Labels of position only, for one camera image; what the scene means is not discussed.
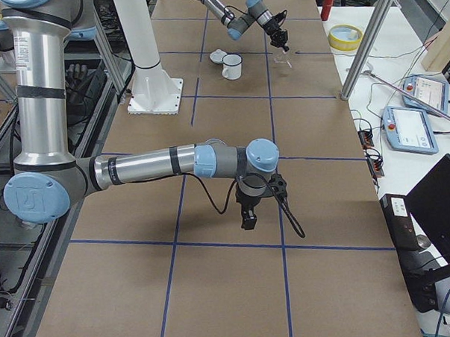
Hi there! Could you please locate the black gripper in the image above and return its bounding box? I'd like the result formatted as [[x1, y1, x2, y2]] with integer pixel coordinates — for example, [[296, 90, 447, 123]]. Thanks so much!
[[235, 187, 263, 230], [269, 27, 290, 54]]

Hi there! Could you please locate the clear glass funnel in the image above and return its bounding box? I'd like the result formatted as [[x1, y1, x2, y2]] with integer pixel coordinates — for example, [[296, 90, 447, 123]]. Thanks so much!
[[273, 50, 293, 68]]

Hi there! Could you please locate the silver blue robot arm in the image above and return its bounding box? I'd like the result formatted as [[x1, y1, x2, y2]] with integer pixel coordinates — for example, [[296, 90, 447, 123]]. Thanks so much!
[[198, 0, 290, 53], [0, 0, 288, 230]]

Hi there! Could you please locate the white enamel mug blue rim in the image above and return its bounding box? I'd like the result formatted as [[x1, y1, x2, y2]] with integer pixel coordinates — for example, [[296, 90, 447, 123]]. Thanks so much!
[[222, 54, 243, 81]]

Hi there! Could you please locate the yellow tape roll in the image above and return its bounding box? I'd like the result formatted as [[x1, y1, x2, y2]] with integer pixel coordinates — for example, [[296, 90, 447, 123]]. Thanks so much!
[[328, 25, 363, 51]]

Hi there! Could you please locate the white ceramic lid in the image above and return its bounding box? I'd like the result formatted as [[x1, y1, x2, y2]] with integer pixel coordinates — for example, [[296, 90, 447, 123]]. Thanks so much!
[[209, 49, 228, 64]]

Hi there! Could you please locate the red cylinder bottle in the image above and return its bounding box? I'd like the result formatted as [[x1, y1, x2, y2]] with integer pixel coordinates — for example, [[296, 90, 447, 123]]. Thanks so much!
[[320, 0, 334, 22]]

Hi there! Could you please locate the metal reacher grabber stick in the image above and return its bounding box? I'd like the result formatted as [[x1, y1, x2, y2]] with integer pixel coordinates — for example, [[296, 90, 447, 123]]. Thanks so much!
[[361, 70, 450, 122]]

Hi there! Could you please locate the orange black connector module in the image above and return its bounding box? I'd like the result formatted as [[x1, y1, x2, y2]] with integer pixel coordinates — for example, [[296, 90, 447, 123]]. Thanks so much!
[[358, 129, 374, 150]]

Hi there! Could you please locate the near blue teach pendant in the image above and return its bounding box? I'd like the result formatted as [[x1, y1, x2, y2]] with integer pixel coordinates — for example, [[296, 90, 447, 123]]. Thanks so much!
[[382, 106, 439, 154]]

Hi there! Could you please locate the blue teach pendant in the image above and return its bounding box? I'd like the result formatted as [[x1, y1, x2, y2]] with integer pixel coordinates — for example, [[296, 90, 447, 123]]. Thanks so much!
[[403, 75, 449, 113], [382, 106, 439, 154]]

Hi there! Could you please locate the black box with label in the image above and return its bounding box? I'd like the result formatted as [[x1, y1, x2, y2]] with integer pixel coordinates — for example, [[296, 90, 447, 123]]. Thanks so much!
[[380, 193, 422, 251]]

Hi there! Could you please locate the far blue teach pendant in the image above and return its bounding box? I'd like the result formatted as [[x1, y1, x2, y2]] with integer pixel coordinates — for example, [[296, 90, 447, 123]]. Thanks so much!
[[403, 75, 449, 113]]

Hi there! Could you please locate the wooden plank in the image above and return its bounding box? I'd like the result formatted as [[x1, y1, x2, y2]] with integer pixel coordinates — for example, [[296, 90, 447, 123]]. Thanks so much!
[[421, 19, 450, 72]]

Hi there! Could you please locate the black laptop computer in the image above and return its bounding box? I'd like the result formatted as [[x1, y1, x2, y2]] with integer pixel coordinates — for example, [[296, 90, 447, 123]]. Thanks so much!
[[401, 154, 450, 314]]

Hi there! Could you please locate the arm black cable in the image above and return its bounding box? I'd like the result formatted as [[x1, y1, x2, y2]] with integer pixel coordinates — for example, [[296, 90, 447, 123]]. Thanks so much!
[[184, 166, 307, 243], [220, 2, 249, 24]]

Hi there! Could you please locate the aluminium frame post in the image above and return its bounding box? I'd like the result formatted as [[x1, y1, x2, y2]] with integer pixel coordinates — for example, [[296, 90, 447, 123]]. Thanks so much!
[[340, 0, 393, 101]]

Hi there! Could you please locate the white pedestal column with base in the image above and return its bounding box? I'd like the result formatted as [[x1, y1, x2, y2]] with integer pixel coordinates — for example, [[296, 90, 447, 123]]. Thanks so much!
[[114, 0, 184, 115]]

